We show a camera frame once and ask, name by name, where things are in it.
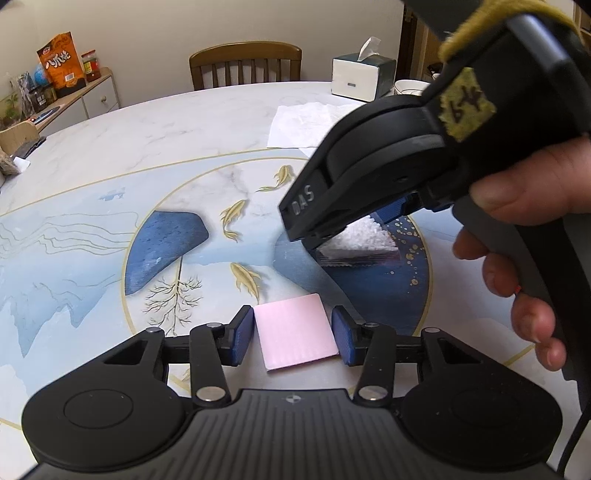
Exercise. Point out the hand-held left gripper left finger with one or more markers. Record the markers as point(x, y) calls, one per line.
point(242, 334)

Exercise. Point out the dark glass jars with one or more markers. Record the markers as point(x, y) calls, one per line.
point(44, 96)

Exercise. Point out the white bowl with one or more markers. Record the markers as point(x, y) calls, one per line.
point(411, 86)

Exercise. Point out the white side cabinet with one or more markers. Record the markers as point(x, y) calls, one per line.
point(92, 101)

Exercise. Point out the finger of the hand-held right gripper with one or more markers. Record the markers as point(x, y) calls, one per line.
point(323, 207)
point(392, 210)

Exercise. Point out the blue flat tray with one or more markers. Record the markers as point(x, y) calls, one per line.
point(47, 115)

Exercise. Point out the red sauce jar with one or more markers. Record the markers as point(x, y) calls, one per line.
point(91, 67)

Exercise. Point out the orange snack bag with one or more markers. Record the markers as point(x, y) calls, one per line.
point(62, 62)

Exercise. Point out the pink notepad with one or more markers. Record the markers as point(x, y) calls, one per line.
point(295, 330)

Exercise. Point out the clear tank with plants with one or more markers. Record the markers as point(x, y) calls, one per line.
point(10, 108)

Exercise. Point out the blue globe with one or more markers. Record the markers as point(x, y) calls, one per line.
point(41, 76)

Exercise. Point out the black flat object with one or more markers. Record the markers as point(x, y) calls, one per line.
point(30, 147)

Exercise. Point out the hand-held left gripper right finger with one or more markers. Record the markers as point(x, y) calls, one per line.
point(344, 337)

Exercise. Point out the person's right hand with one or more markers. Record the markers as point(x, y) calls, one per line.
point(531, 184)

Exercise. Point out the dark green tissue box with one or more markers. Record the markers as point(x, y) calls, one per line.
point(360, 74)

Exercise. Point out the white paper napkin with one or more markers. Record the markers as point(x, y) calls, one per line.
point(304, 127)

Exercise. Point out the wooden chair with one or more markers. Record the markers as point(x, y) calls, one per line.
point(244, 64)

